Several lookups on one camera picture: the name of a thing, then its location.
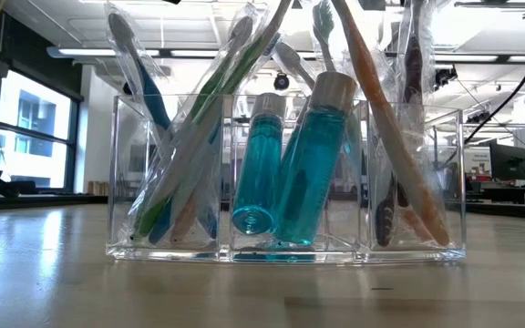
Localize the clear acrylic organizer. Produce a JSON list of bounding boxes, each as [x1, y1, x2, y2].
[[105, 93, 468, 266]]

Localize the low black desk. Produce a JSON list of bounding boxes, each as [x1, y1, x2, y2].
[[0, 163, 108, 211]]

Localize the orange white toothbrush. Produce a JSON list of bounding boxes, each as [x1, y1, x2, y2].
[[330, 0, 453, 250], [169, 184, 202, 243]]

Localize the large dark framed window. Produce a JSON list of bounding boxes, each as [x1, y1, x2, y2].
[[0, 67, 84, 192]]

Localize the long ceiling light strip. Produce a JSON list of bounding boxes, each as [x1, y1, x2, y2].
[[46, 45, 525, 66]]

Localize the black monitor on arm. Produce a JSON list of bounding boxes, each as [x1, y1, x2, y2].
[[488, 141, 525, 189]]

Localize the pale white toothbrush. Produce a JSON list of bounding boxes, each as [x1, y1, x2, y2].
[[273, 40, 318, 92]]

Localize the green white toothbrush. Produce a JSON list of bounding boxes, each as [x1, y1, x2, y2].
[[134, 0, 293, 238], [130, 13, 255, 241]]

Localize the black hanging cable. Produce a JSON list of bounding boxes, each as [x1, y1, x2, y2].
[[439, 29, 525, 168]]

